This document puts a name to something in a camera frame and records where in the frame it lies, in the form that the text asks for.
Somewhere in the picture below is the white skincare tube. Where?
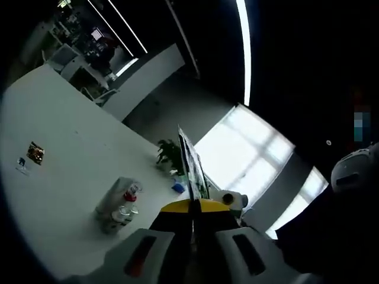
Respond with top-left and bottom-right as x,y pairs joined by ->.
94,176 -> 134,223

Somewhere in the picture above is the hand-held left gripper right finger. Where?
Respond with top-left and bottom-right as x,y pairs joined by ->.
192,198 -> 322,284

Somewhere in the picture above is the white neck-worn device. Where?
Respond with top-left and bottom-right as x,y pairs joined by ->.
330,147 -> 375,194

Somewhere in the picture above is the gold foil packet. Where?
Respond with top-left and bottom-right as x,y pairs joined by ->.
25,141 -> 46,166

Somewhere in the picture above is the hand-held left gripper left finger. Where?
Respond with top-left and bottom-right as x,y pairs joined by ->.
68,198 -> 196,284

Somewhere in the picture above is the person's torso in black shirt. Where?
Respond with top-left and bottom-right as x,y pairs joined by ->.
274,177 -> 379,284

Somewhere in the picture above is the small clear packet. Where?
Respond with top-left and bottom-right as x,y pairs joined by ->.
15,156 -> 33,176

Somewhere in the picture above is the green sachet packet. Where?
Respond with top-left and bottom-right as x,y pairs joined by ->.
176,124 -> 211,208

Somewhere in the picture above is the ceiling light strip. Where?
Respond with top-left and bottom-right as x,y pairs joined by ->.
236,0 -> 252,107

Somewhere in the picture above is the potted green plant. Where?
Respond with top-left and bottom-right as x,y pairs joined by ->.
155,138 -> 187,176

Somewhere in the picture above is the clear-capped pump skincare bottle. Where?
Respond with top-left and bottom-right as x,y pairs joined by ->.
101,206 -> 133,235
126,203 -> 140,223

